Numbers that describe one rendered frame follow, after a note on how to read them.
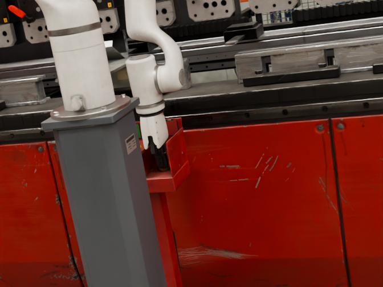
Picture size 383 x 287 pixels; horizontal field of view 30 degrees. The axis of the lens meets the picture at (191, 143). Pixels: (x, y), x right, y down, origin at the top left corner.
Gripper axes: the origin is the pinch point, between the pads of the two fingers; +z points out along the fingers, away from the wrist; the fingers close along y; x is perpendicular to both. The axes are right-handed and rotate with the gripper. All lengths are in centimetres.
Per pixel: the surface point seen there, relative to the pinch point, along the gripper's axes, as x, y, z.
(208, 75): -116, -448, 99
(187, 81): 0.5, -36.1, -12.9
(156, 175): -1.1, 4.0, 3.1
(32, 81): -57, -36, -19
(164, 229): -2.9, 2.7, 21.7
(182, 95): 1.2, -25.8, -11.5
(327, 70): 48, -28, -14
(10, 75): -81, -61, -16
